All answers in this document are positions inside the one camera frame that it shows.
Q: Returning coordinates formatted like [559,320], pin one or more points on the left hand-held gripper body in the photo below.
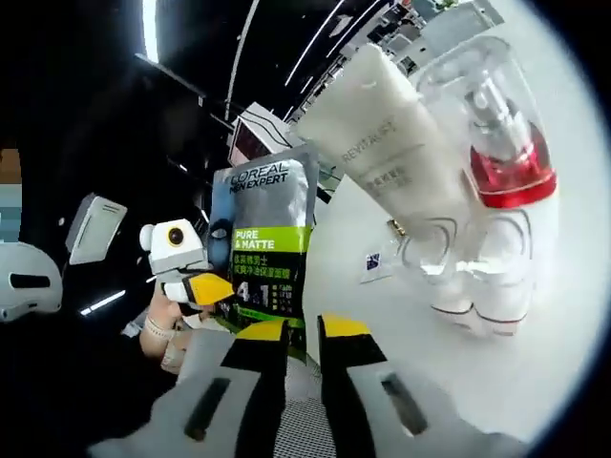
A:
[183,255]

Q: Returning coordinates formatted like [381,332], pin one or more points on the green black skincare sachet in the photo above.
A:
[267,200]

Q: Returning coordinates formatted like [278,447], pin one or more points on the small clear skincare sachet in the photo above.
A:
[377,267]

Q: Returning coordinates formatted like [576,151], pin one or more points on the white wristwatch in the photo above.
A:
[160,328]

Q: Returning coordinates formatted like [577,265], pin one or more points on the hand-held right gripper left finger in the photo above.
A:
[248,401]

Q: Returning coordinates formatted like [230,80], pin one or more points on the person's left hand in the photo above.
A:
[168,311]

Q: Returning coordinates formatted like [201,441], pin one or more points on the white skincare bottle red collar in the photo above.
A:
[506,267]

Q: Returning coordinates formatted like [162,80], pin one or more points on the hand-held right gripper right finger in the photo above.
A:
[358,396]

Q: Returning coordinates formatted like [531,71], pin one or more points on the white ceiling air unit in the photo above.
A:
[95,229]

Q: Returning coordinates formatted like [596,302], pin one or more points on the white slim skincare tube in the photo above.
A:
[382,157]

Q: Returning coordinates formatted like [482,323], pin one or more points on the white rounded device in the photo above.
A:
[28,281]

